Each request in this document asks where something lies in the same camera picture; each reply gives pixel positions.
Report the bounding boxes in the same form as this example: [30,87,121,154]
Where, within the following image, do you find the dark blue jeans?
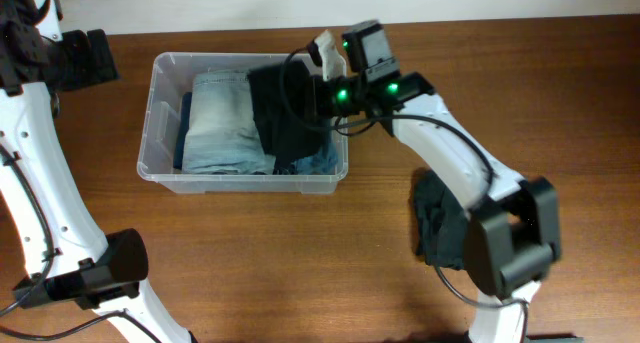
[173,92,192,170]

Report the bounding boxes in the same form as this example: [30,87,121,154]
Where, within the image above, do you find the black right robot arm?
[305,20,561,342]

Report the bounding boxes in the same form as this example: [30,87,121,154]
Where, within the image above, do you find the clear plastic storage bin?
[137,52,349,195]

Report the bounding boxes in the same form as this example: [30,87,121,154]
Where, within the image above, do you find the light blue denim shirt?
[290,143,338,175]

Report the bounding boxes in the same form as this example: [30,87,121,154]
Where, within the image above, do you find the black garment with red cuff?
[248,64,332,175]

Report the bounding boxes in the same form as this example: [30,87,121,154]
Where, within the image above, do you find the light grey-blue jeans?
[182,70,275,175]

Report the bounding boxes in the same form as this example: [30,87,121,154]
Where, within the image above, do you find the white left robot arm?
[1,0,193,342]

